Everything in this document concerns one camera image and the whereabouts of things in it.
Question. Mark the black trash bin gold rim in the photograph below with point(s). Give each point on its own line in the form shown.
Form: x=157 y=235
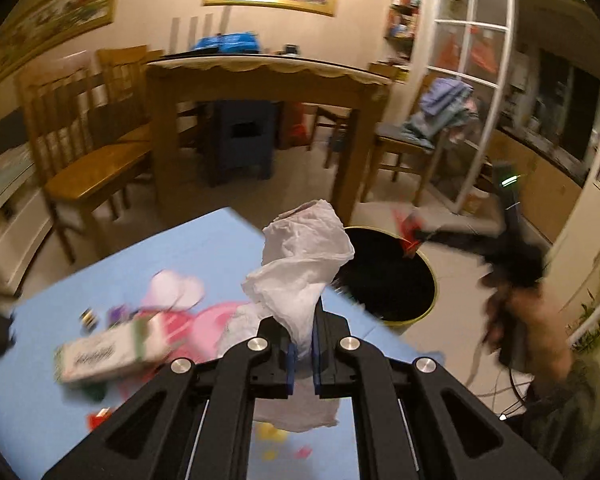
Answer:
x=385 y=270

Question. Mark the black router with antennas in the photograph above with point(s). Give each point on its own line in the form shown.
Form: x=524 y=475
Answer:
x=200 y=35

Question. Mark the small red scrap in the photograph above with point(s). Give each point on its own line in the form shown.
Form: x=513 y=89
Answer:
x=98 y=417

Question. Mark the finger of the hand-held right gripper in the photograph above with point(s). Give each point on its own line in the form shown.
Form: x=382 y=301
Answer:
x=455 y=239

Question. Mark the person's right forearm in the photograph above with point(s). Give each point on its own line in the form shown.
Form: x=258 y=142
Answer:
x=570 y=420

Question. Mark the wooden slat-back chair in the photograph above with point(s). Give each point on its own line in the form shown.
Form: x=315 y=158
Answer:
x=340 y=120
x=90 y=160
x=125 y=90

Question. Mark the cream lace table cover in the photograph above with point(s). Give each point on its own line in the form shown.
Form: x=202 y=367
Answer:
x=270 y=65

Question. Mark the red wrapper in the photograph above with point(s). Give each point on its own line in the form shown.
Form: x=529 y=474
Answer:
x=407 y=225

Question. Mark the person's right hand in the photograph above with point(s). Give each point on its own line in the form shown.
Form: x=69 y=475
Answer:
x=545 y=320

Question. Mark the framed landscape painting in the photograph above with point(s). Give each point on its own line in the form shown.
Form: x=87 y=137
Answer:
x=55 y=20

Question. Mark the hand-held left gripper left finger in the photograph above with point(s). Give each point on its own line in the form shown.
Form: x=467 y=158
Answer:
x=290 y=372

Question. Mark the white green carton box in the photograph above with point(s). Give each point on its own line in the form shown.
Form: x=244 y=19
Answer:
x=105 y=352

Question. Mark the white glass-top coffee table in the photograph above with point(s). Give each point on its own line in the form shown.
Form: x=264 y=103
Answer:
x=10 y=210

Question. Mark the small dark wrapper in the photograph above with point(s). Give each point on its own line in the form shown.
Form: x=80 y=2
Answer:
x=89 y=317

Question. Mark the wall shelf with goods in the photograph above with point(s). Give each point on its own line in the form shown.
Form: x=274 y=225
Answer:
x=402 y=15

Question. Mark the blue plastic bag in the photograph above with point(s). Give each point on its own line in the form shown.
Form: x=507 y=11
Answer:
x=225 y=42

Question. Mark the wooden kitchen cabinet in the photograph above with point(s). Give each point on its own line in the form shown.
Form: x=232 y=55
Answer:
x=540 y=185

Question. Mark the small purple wrapper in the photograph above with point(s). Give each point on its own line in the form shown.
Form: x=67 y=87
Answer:
x=117 y=315

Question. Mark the blue cartoon printed cloth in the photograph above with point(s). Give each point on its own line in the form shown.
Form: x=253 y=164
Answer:
x=180 y=250

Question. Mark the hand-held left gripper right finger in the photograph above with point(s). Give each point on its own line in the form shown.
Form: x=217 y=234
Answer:
x=318 y=375

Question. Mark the wooden chair with cushion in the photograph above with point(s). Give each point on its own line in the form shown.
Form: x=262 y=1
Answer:
x=405 y=155

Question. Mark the pile of clothes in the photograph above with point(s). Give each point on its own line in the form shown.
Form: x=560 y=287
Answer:
x=445 y=110

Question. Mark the white framed glass door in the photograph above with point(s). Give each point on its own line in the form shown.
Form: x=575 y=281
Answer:
x=500 y=85

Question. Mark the blue plastic stool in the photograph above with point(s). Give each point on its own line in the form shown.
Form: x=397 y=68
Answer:
x=240 y=135

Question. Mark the green potted plant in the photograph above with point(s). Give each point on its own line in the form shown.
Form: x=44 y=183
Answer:
x=597 y=300

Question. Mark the red bag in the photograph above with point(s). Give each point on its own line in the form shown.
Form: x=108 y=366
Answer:
x=297 y=130

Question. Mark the wooden dining table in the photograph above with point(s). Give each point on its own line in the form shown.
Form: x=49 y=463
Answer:
x=260 y=90

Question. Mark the white tissue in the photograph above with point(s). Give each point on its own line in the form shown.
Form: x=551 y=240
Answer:
x=300 y=260

